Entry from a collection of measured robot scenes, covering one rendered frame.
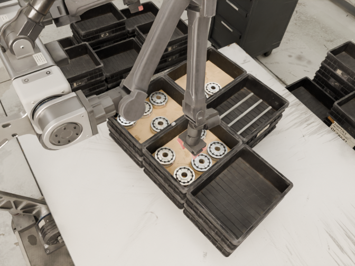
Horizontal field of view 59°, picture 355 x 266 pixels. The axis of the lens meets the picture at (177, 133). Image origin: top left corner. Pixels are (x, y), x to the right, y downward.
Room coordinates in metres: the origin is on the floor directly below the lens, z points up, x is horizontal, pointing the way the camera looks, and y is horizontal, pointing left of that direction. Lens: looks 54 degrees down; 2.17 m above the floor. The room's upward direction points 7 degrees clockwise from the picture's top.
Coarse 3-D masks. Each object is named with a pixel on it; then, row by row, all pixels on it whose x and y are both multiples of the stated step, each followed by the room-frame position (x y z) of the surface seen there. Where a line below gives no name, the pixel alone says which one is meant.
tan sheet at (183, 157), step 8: (176, 136) 0.94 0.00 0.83; (208, 136) 0.97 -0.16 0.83; (168, 144) 0.89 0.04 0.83; (176, 144) 0.89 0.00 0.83; (208, 144) 0.92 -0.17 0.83; (176, 152) 0.85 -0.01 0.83; (184, 152) 0.85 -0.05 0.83; (176, 160) 0.80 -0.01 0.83; (184, 160) 0.80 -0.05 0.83; (168, 168) 0.75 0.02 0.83; (184, 176) 0.71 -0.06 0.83
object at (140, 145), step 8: (152, 80) 1.22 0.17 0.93; (168, 80) 1.24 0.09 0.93; (176, 88) 1.19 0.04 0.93; (112, 120) 0.93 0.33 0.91; (176, 120) 0.97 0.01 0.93; (120, 128) 0.88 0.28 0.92; (128, 136) 0.84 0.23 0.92; (152, 136) 0.85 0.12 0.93; (136, 144) 0.80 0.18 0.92; (144, 144) 0.80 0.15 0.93
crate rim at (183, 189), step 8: (184, 120) 0.98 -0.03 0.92; (168, 128) 0.91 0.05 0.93; (224, 128) 0.96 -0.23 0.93; (160, 136) 0.86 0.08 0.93; (232, 136) 0.92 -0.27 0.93; (240, 144) 0.87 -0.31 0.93; (144, 152) 0.76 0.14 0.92; (152, 160) 0.73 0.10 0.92; (160, 168) 0.69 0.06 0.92; (208, 168) 0.72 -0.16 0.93; (168, 176) 0.66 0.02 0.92; (176, 184) 0.62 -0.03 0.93; (192, 184) 0.63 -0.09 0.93; (184, 192) 0.59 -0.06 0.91
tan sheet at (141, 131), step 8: (168, 96) 1.21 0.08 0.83; (168, 104) 1.15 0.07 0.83; (176, 104) 1.16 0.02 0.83; (160, 112) 1.09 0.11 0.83; (168, 112) 1.09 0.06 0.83; (176, 112) 1.10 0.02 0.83; (144, 120) 1.02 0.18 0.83; (136, 128) 0.96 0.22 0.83; (144, 128) 0.97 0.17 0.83; (136, 136) 0.91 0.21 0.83; (144, 136) 0.92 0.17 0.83
